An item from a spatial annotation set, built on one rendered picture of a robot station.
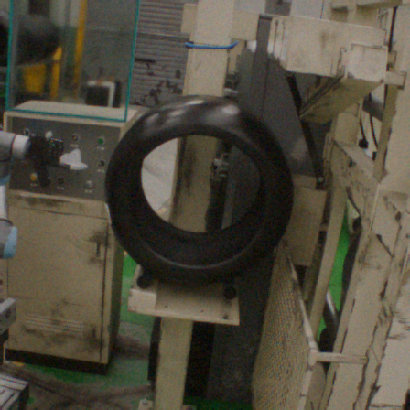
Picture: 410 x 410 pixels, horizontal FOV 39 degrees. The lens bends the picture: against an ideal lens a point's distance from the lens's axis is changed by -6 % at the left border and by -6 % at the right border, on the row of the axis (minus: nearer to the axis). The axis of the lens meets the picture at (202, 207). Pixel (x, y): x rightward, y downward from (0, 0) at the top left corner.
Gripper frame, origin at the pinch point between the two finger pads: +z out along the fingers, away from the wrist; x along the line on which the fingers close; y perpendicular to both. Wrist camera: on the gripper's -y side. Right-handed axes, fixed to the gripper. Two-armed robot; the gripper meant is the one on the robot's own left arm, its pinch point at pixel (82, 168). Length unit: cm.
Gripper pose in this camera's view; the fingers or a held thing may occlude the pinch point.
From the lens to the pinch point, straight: 199.3
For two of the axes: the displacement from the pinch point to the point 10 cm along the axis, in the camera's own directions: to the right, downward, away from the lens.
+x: 0.3, -3.0, 9.5
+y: 2.4, -9.2, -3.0
